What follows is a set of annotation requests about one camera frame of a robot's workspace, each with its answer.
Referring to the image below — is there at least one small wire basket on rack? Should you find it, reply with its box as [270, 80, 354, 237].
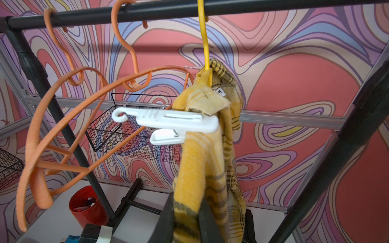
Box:
[86, 93, 182, 164]

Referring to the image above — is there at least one yellow plaid shirt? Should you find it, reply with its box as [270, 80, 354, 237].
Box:
[173, 58, 246, 243]

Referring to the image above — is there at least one black clothes rack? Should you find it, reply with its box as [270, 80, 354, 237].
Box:
[1, 1, 389, 243]

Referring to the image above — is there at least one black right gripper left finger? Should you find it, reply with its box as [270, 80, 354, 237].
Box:
[148, 192, 175, 243]

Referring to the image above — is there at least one black wire basket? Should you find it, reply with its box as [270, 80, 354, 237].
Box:
[1, 149, 24, 190]

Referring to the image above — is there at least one orange hanger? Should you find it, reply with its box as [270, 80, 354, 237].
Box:
[36, 0, 195, 196]
[16, 8, 108, 232]

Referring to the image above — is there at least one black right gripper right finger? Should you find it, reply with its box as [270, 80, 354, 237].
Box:
[199, 198, 224, 243]

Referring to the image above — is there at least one red pen cup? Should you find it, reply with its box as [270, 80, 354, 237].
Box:
[68, 186, 109, 228]

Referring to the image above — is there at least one yellow hanger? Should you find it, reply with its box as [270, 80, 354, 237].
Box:
[197, 0, 213, 88]

